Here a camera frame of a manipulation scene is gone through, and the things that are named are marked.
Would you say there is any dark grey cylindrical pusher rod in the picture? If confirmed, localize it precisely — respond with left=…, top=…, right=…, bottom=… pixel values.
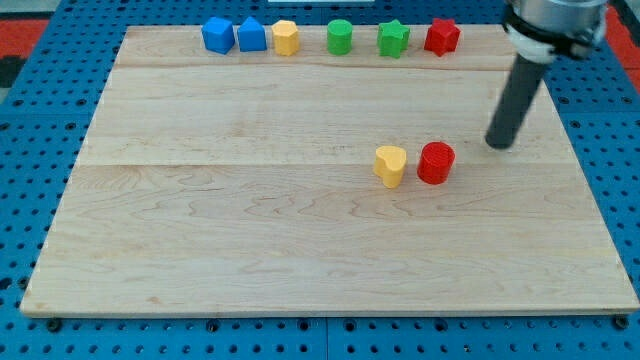
left=484, top=55, right=548, bottom=150

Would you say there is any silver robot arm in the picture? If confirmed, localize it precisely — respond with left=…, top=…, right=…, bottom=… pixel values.
left=485, top=0, right=607, bottom=150

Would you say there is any red star block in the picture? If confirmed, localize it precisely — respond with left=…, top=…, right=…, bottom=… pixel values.
left=423, top=18, right=461, bottom=57

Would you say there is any red cylinder block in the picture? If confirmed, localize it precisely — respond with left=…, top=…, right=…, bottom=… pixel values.
left=417, top=142, right=455, bottom=185

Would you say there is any green star block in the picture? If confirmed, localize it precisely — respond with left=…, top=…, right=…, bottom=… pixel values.
left=377, top=19, right=411, bottom=58

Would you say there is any yellow heart block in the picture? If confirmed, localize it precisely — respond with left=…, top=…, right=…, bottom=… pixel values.
left=373, top=145, right=407, bottom=189

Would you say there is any green cylinder block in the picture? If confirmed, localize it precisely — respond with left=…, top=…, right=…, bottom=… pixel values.
left=327, top=19, right=353, bottom=56

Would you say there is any yellow hexagon block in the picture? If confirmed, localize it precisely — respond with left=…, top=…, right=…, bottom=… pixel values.
left=271, top=20, right=300, bottom=56

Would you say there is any blue pentagon block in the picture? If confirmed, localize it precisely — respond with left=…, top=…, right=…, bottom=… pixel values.
left=237, top=16, right=267, bottom=52

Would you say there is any blue cube block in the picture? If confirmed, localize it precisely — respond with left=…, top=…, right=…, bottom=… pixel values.
left=201, top=17, right=235, bottom=55

